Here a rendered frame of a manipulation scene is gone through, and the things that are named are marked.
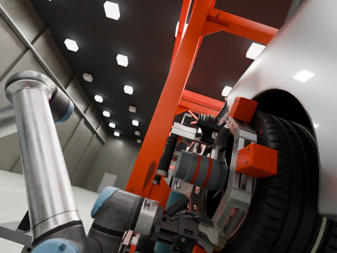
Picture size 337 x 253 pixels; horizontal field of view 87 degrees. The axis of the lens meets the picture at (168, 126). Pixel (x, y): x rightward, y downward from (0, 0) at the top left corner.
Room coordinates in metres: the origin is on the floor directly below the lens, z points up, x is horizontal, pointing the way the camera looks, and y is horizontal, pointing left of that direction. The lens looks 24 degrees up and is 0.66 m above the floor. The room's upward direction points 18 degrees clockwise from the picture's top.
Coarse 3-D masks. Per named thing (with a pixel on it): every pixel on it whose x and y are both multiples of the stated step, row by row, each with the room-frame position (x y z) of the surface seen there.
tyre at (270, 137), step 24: (264, 120) 0.53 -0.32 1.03; (288, 120) 0.58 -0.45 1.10; (264, 144) 0.52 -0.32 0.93; (288, 144) 0.49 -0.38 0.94; (312, 144) 0.49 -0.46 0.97; (288, 168) 0.47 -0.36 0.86; (312, 168) 0.47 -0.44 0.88; (264, 192) 0.50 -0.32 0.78; (288, 192) 0.48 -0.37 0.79; (312, 192) 0.47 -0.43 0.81; (264, 216) 0.50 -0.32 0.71; (288, 216) 0.49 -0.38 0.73; (312, 216) 0.48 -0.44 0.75; (240, 240) 0.60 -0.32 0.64; (264, 240) 0.53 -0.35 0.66; (288, 240) 0.52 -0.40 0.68; (312, 240) 0.51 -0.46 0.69; (336, 240) 0.50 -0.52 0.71
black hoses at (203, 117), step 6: (198, 120) 0.58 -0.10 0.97; (204, 120) 0.59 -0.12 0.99; (210, 120) 0.59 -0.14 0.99; (216, 120) 0.60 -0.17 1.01; (198, 126) 0.60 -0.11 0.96; (204, 126) 0.59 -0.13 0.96; (210, 126) 0.58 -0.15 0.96; (216, 126) 0.58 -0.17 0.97; (204, 132) 0.70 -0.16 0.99; (210, 132) 0.69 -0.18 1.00; (216, 132) 0.60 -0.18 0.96; (204, 138) 0.71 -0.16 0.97; (210, 138) 0.71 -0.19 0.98; (210, 144) 0.73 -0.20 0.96; (222, 150) 0.75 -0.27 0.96
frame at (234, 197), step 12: (228, 120) 0.66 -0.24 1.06; (240, 120) 0.63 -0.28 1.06; (240, 132) 0.53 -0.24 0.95; (252, 132) 0.54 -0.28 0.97; (240, 144) 0.53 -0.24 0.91; (228, 180) 0.56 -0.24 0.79; (252, 180) 0.53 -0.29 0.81; (192, 192) 1.03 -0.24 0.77; (228, 192) 0.54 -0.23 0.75; (240, 192) 0.53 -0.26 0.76; (192, 204) 0.99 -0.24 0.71; (228, 204) 0.54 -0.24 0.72; (240, 204) 0.54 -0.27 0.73; (216, 216) 0.61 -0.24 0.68; (228, 216) 0.62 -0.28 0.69; (240, 216) 0.57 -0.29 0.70; (228, 228) 0.61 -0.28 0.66
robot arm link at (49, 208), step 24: (24, 72) 0.49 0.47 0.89; (24, 96) 0.48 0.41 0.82; (48, 96) 0.55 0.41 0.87; (24, 120) 0.46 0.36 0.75; (48, 120) 0.49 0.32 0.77; (24, 144) 0.45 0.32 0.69; (48, 144) 0.46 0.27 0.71; (24, 168) 0.45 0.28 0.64; (48, 168) 0.44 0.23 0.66; (48, 192) 0.42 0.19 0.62; (72, 192) 0.46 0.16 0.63; (48, 216) 0.41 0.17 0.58; (72, 216) 0.43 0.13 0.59; (48, 240) 0.39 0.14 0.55; (72, 240) 0.41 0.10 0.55; (96, 240) 0.49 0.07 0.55
